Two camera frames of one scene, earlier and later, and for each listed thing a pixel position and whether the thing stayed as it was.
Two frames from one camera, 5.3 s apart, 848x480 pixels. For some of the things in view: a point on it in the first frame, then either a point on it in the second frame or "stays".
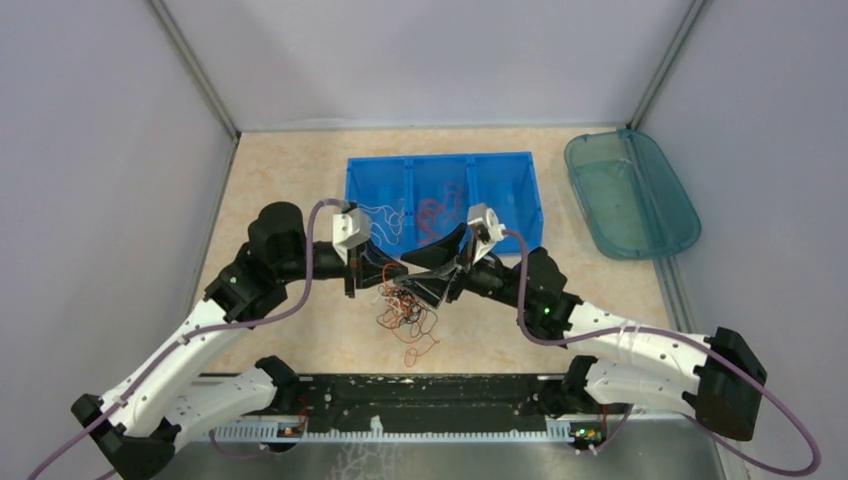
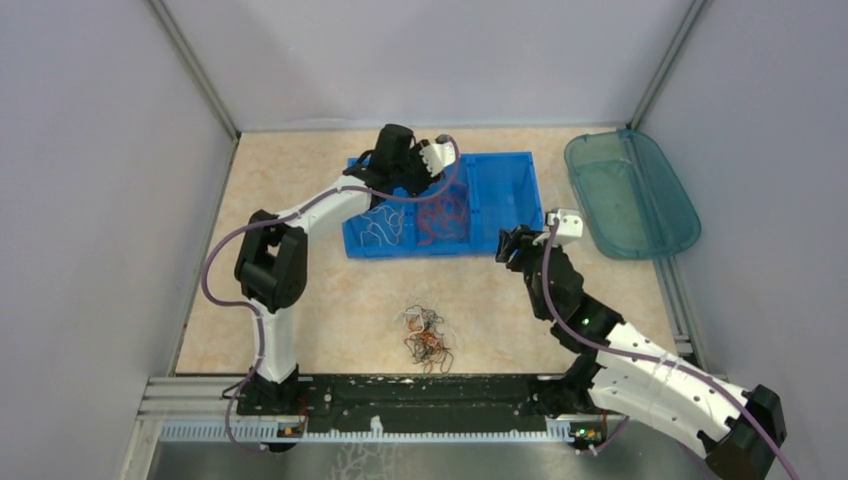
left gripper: [369, 264] to [426, 181]
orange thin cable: [431, 214] stays
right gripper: [432, 286] to [521, 238]
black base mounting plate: [425, 402] stays
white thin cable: [394, 220] stays
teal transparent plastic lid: [631, 201] stays
